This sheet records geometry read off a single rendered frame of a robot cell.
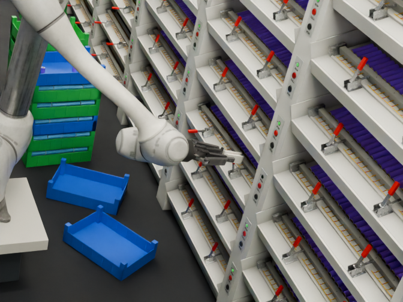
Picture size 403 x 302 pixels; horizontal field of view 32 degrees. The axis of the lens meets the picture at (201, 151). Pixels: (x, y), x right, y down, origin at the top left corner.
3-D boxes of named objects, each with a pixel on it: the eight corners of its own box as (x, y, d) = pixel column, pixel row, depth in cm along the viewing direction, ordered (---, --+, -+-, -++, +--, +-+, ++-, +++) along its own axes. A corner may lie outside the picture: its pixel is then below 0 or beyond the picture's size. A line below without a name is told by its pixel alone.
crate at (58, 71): (34, 85, 285) (36, 68, 281) (20, 63, 299) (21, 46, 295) (103, 83, 300) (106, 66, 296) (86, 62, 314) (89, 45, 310)
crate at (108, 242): (62, 240, 270) (64, 224, 265) (98, 220, 285) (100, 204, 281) (120, 281, 257) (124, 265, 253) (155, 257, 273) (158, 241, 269)
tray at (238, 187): (246, 216, 232) (243, 195, 226) (186, 121, 279) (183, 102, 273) (301, 197, 236) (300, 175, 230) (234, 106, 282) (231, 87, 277)
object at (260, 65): (277, 115, 213) (275, 76, 204) (208, 31, 259) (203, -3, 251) (337, 96, 217) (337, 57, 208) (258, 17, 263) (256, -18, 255)
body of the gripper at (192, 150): (170, 151, 232) (195, 155, 237) (179, 166, 226) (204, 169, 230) (178, 132, 229) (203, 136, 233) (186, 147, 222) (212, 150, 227)
